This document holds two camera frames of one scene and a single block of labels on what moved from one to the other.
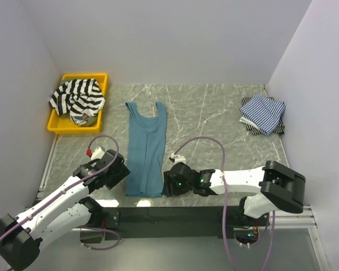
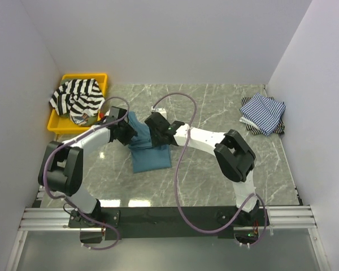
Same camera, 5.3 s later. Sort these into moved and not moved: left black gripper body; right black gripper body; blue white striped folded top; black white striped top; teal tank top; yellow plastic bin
Moved: teal tank top; right black gripper body; left black gripper body
Not moved: yellow plastic bin; black white striped top; blue white striped folded top
